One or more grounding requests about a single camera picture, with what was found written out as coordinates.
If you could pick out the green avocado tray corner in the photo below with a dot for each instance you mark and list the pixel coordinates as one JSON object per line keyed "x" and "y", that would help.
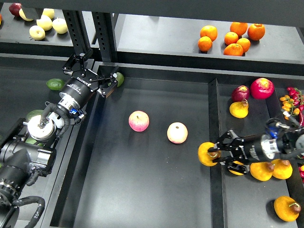
{"x": 119, "y": 79}

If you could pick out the pale yellow apple right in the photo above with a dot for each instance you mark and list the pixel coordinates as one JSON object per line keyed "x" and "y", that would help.
{"x": 60, "y": 26}

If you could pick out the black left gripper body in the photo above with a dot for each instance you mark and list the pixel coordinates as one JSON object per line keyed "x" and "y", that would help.
{"x": 79, "y": 89}

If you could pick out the orange top left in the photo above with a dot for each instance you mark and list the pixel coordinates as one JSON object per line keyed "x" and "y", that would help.
{"x": 209, "y": 31}

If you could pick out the pale yellow apple front left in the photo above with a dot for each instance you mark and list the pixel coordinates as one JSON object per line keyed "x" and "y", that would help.
{"x": 37, "y": 32}

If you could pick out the dark red apple right tray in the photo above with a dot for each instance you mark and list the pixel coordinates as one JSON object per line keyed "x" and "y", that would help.
{"x": 240, "y": 93}

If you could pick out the bright red apple right tray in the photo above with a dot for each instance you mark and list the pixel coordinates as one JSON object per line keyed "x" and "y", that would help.
{"x": 261, "y": 88}

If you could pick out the orange lower left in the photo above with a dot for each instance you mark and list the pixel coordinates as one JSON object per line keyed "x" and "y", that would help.
{"x": 204, "y": 43}

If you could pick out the green avocado cluster lower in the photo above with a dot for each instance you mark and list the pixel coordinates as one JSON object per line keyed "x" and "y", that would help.
{"x": 33, "y": 142}

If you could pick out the dark red apple shelf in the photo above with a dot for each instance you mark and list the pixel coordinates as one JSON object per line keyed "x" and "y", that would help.
{"x": 14, "y": 9}

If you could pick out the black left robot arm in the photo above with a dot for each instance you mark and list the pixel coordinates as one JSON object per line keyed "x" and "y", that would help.
{"x": 28, "y": 150}

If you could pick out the yellow apple partly hidden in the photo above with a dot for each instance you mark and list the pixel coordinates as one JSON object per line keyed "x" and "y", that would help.
{"x": 23, "y": 16}

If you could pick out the pale yellow apple back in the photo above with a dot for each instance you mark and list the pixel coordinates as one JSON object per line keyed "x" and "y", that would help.
{"x": 49, "y": 12}

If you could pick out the yellow pear with long stem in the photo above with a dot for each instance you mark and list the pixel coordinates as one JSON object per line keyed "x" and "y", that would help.
{"x": 237, "y": 168}

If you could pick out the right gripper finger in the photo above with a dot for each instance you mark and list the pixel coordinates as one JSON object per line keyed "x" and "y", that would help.
{"x": 229, "y": 142}
{"x": 226, "y": 161}

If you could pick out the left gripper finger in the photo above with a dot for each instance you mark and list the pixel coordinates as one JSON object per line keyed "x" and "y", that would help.
{"x": 106, "y": 80}
{"x": 77, "y": 59}

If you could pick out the orange top middle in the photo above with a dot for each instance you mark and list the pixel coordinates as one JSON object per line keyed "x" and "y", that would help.
{"x": 239, "y": 28}

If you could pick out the black shelf upright post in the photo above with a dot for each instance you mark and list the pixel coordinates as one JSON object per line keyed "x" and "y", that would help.
{"x": 104, "y": 33}

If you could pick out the small orange centre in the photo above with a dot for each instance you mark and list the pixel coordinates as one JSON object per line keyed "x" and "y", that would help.
{"x": 231, "y": 38}

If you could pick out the cherry tomato and chili bunch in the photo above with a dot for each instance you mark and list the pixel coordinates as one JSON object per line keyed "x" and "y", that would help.
{"x": 293, "y": 104}

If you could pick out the red pink apple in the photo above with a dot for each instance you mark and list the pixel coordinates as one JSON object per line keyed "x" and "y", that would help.
{"x": 138, "y": 121}

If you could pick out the yellow pear upper right tray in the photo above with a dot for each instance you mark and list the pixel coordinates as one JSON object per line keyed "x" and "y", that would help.
{"x": 239, "y": 109}

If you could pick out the orange front bottom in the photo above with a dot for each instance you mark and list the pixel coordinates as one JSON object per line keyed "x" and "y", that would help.
{"x": 233, "y": 49}

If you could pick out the small orange right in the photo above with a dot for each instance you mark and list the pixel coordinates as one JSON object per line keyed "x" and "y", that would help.
{"x": 245, "y": 44}

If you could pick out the pale yellow pink apple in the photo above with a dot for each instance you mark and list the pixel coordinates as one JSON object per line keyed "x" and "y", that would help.
{"x": 177, "y": 133}

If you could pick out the black centre tray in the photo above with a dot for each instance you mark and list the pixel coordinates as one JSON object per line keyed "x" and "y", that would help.
{"x": 141, "y": 179}

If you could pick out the orange top right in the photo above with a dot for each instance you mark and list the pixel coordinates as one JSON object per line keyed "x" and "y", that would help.
{"x": 256, "y": 31}

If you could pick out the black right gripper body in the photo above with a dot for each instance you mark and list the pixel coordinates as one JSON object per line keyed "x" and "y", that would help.
{"x": 258, "y": 148}

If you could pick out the pale yellow apple middle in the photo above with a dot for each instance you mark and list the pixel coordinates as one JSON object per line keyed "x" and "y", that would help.
{"x": 45, "y": 22}

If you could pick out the small orange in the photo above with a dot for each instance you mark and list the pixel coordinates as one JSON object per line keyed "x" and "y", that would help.
{"x": 245, "y": 44}
{"x": 231, "y": 38}

